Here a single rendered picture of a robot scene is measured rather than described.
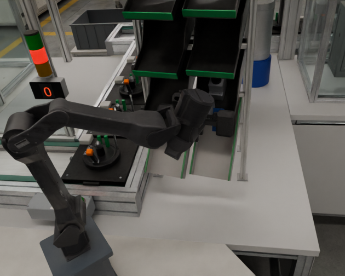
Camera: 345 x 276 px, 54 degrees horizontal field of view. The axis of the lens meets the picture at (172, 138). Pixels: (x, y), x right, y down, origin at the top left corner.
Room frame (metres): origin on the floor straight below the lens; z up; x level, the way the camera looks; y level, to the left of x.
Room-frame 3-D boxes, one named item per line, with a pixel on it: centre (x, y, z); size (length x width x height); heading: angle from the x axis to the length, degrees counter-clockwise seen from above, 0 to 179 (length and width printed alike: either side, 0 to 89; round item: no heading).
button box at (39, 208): (0.78, 0.40, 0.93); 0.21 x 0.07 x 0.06; 78
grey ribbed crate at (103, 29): (3.11, 0.45, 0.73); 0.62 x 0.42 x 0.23; 78
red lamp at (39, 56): (1.13, 0.43, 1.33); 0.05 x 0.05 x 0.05
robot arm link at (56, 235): (0.53, 0.27, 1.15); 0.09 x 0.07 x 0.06; 9
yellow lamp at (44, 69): (1.13, 0.43, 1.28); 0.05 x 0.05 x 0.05
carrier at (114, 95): (1.46, 0.17, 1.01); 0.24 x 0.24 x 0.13; 78
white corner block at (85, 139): (1.09, 0.35, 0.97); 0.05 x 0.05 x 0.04; 78
